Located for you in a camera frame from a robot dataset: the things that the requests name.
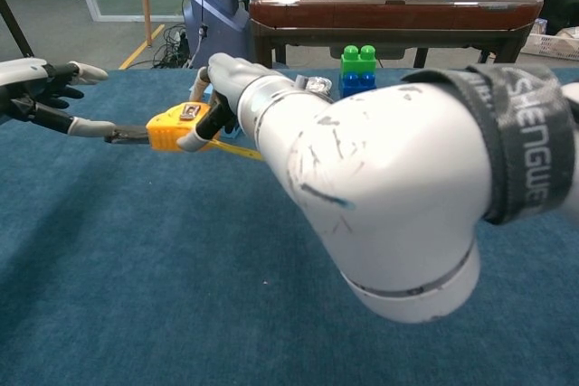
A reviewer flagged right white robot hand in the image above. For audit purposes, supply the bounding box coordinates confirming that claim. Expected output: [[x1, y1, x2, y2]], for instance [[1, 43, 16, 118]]
[[176, 52, 272, 152]]

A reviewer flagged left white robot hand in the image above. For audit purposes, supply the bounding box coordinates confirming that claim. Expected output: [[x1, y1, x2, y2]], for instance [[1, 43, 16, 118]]
[[0, 58, 117, 138]]

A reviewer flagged yellow tape measure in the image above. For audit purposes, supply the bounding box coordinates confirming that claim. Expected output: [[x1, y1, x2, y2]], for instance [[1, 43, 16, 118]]
[[104, 102, 264, 162]]

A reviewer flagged black slanted stand leg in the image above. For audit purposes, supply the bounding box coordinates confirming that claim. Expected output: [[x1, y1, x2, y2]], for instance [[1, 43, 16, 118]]
[[0, 0, 35, 60]]

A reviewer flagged blue toy brick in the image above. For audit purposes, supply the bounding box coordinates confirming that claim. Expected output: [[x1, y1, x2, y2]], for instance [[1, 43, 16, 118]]
[[338, 70, 378, 99]]

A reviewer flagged green toy brick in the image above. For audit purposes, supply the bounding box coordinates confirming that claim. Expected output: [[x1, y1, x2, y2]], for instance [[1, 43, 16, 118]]
[[340, 44, 378, 74]]

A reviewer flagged brown mahjong table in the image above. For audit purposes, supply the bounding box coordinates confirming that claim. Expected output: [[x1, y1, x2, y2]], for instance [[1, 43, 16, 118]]
[[247, 0, 544, 70]]

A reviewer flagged blue table mat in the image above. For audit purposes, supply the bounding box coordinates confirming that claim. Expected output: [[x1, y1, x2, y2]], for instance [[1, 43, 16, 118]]
[[0, 68, 579, 386]]

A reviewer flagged white plastic basket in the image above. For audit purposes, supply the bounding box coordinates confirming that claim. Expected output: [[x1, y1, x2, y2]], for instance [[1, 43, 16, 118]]
[[519, 32, 579, 61]]

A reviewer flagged floor cable bundle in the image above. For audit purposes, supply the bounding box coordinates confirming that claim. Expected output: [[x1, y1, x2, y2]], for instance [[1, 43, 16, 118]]
[[153, 24, 194, 70]]

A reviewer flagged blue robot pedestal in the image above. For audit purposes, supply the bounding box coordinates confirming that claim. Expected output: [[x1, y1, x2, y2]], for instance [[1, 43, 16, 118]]
[[183, 0, 251, 70]]

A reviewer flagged black velcro strap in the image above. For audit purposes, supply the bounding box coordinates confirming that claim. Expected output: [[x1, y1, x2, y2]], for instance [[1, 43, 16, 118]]
[[400, 63, 576, 226]]

